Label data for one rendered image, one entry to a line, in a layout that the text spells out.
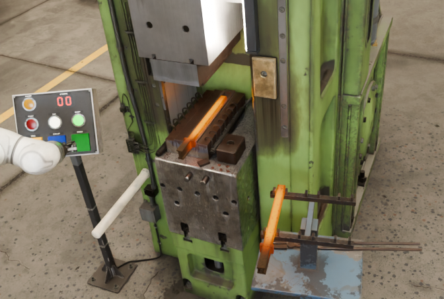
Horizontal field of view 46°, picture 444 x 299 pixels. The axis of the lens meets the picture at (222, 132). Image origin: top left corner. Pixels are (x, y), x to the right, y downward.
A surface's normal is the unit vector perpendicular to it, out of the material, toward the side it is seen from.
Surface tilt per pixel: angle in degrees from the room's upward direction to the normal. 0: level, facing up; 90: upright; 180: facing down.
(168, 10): 90
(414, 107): 0
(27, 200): 0
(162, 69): 90
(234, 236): 90
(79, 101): 60
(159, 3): 90
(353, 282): 0
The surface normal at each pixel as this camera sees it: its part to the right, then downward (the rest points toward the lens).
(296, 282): -0.09, -0.81
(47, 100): -0.02, 0.10
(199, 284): -0.40, 0.56
